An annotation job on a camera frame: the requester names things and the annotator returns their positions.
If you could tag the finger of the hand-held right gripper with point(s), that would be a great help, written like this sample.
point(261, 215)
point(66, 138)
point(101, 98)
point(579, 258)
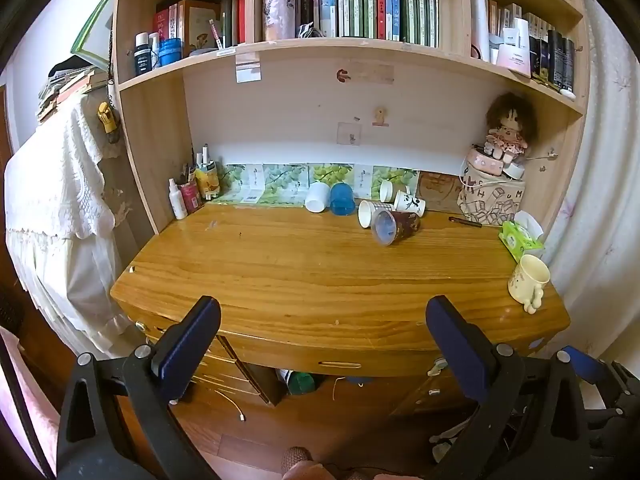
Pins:
point(591, 369)

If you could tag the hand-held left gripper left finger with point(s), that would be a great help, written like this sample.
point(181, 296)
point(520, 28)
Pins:
point(187, 347)

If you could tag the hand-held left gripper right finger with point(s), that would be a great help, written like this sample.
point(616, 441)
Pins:
point(462, 350)

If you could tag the dark red patterned cup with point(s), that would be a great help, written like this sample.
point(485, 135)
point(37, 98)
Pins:
point(397, 225)

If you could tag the white panda print cup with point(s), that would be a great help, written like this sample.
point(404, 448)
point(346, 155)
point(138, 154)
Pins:
point(410, 204)

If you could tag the white paper cup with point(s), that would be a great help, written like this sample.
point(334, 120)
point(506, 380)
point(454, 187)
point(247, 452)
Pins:
point(368, 213)

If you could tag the plain white cup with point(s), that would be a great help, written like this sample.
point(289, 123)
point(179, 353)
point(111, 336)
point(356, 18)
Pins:
point(387, 191)

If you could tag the blue plastic cup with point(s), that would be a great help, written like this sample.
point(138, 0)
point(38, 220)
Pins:
point(343, 200)

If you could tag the white plastic cup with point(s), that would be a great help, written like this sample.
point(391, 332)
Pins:
point(317, 198)

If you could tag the row of upright books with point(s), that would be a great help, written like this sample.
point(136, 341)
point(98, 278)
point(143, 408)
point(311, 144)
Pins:
point(370, 5)

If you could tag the cream mug with feet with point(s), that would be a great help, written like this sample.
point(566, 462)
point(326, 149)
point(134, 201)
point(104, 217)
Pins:
point(529, 276)

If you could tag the green tissue pack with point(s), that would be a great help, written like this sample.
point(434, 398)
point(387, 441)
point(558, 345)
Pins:
point(520, 240)

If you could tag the dark pen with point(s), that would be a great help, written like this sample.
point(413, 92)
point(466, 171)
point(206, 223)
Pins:
point(465, 221)

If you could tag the wooden desk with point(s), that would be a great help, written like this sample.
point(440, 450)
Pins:
point(300, 270)

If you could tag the white spray bottle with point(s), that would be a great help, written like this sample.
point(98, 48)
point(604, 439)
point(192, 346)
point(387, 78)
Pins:
point(176, 201)

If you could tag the red can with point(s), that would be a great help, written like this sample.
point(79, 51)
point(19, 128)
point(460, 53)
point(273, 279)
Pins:
point(191, 197)

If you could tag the letter print storage box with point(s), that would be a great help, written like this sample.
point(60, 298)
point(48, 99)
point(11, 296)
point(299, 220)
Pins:
point(492, 200)

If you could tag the brown carved board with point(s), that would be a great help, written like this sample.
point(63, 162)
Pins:
point(440, 191)

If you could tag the yellow pen holder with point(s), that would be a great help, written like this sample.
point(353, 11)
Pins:
point(208, 182)

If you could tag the pink cloth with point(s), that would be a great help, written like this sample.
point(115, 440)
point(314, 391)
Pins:
point(25, 400)

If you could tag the green leaf print card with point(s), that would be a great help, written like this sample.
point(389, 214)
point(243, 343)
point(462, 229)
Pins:
point(331, 174)
point(240, 184)
point(397, 179)
point(281, 184)

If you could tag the white patterned curtain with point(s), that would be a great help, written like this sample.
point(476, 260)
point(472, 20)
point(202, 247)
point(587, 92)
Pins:
point(610, 185)

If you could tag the white tape roll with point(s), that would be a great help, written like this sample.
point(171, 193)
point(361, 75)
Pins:
point(515, 171)

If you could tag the pink pouch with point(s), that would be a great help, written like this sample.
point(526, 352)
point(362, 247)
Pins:
point(485, 161)

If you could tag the white lace cloth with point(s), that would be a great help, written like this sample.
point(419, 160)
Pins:
point(57, 185)

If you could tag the brown-haired rag doll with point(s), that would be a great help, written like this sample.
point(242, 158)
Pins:
point(507, 130)

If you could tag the yellow toy figure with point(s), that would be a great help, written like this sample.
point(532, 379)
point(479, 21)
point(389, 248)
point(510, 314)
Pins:
point(106, 117)

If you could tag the wooden clip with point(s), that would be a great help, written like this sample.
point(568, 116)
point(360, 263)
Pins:
point(380, 116)

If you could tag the wooden bookshelf hutch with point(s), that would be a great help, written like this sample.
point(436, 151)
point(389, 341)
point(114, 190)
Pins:
point(300, 120)

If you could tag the stack of papers and books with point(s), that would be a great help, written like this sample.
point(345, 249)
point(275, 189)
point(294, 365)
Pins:
point(67, 85)

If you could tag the black bottle white cap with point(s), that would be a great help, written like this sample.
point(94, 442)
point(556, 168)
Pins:
point(142, 54)

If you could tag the blue jar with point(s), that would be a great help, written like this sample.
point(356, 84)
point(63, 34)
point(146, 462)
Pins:
point(169, 51)

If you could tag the white cosmetic bottle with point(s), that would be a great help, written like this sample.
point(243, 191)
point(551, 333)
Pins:
point(520, 52)

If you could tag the small white bottle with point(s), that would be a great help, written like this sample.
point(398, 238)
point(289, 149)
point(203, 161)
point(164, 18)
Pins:
point(154, 46)

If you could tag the row of black bottles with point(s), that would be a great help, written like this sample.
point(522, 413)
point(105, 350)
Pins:
point(557, 60)

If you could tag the white tube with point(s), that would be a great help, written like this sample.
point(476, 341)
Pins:
point(480, 30)

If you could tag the brown illustrated box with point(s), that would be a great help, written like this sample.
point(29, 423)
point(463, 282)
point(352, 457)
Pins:
point(200, 25)

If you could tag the red books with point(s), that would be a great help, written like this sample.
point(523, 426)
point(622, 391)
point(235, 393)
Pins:
point(165, 19)

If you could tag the green framed picture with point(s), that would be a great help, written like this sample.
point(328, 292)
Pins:
point(92, 30)

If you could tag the dark books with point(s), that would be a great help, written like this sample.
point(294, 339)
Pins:
point(234, 15)

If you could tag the row of pale books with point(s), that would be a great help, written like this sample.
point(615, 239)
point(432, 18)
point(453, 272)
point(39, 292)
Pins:
point(515, 16)

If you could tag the floral print cylinder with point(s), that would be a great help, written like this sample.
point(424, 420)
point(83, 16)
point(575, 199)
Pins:
point(279, 5)

